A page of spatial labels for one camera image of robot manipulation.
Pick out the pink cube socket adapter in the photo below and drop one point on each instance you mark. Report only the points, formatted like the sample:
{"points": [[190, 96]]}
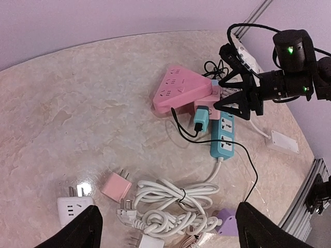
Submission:
{"points": [[209, 102]]}

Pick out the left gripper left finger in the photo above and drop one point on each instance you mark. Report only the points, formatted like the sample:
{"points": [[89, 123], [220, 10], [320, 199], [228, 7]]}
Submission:
{"points": [[84, 230]]}

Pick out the teal charger cube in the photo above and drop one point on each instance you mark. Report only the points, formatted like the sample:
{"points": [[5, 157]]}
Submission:
{"points": [[201, 119]]}

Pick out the pink plug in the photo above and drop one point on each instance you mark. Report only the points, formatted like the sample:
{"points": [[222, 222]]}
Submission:
{"points": [[116, 186]]}

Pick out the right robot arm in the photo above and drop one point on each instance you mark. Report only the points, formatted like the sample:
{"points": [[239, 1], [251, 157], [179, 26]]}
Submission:
{"points": [[322, 80]]}

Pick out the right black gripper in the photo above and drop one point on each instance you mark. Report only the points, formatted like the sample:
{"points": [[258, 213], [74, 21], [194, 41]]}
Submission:
{"points": [[294, 50]]}

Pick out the white usb charger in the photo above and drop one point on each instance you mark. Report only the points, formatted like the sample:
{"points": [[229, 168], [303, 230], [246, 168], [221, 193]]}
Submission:
{"points": [[140, 240]]}

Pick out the light blue usb charger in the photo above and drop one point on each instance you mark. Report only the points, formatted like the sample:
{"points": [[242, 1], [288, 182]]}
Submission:
{"points": [[215, 82]]}

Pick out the teal socket cube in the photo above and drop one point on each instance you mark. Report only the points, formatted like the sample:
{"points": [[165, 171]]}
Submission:
{"points": [[223, 130]]}

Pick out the right aluminium frame post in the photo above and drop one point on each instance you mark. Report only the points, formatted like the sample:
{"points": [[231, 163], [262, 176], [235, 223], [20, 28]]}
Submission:
{"points": [[253, 17]]}

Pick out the pink power strip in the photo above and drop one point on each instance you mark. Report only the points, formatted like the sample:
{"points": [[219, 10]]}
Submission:
{"points": [[179, 87]]}

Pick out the white multi socket adapter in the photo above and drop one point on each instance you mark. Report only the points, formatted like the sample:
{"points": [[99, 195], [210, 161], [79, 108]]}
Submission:
{"points": [[71, 206]]}

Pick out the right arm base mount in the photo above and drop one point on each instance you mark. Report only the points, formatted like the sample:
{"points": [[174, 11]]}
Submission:
{"points": [[317, 195]]}

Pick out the white power strip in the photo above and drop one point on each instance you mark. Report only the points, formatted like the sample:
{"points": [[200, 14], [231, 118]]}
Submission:
{"points": [[282, 143]]}

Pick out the front aluminium rail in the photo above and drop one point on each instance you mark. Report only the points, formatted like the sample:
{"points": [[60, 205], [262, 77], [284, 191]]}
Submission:
{"points": [[296, 220]]}

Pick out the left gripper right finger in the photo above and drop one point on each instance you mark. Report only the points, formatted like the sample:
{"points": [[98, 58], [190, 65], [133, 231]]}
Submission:
{"points": [[256, 230]]}

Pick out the purple power strip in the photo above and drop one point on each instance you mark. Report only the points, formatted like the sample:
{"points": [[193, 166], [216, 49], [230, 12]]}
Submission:
{"points": [[229, 223]]}

